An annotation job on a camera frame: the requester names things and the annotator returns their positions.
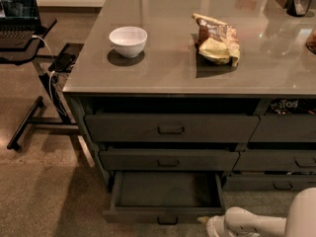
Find white beige gripper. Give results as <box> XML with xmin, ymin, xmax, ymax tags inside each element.
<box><xmin>197</xmin><ymin>215</ymin><xmax>230</xmax><ymax>237</ymax></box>

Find drawer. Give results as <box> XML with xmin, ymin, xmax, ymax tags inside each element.
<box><xmin>84</xmin><ymin>114</ymin><xmax>259</xmax><ymax>143</ymax></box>
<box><xmin>104</xmin><ymin>171</ymin><xmax>224</xmax><ymax>225</ymax></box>
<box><xmin>223</xmin><ymin>175</ymin><xmax>316</xmax><ymax>191</ymax></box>
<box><xmin>99</xmin><ymin>149</ymin><xmax>239</xmax><ymax>171</ymax></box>
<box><xmin>234</xmin><ymin>150</ymin><xmax>316</xmax><ymax>172</ymax></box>
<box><xmin>250</xmin><ymin>115</ymin><xmax>316</xmax><ymax>142</ymax></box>

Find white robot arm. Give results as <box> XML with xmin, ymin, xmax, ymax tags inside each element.
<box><xmin>197</xmin><ymin>188</ymin><xmax>316</xmax><ymax>237</ymax></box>

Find snack bag in drawer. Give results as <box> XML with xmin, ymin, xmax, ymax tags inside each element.
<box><xmin>268</xmin><ymin>99</ymin><xmax>316</xmax><ymax>115</ymax></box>

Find dark grey kitchen island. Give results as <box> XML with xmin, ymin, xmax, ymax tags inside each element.
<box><xmin>63</xmin><ymin>0</ymin><xmax>316</xmax><ymax>184</ymax></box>

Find brown yellow chip bag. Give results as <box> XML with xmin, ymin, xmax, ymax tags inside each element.
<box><xmin>193</xmin><ymin>13</ymin><xmax>240</xmax><ymax>67</ymax></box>

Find white ceramic bowl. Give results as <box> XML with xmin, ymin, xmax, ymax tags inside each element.
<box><xmin>109</xmin><ymin>27</ymin><xmax>147</xmax><ymax>58</ymax></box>

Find brown item at edge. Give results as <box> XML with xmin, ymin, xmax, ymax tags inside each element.
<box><xmin>306</xmin><ymin>30</ymin><xmax>316</xmax><ymax>54</ymax></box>

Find black smartphone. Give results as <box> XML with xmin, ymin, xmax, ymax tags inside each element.
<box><xmin>48</xmin><ymin>52</ymin><xmax>75</xmax><ymax>72</ymax></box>

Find black laptop stand table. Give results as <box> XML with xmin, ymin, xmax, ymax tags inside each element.
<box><xmin>0</xmin><ymin>16</ymin><xmax>85</xmax><ymax>151</ymax></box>

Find black laptop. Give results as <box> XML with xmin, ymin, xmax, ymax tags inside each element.
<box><xmin>0</xmin><ymin>0</ymin><xmax>41</xmax><ymax>51</ymax></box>

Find white charging cable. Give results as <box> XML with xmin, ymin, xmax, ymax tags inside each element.
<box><xmin>31</xmin><ymin>34</ymin><xmax>68</xmax><ymax>117</ymax></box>

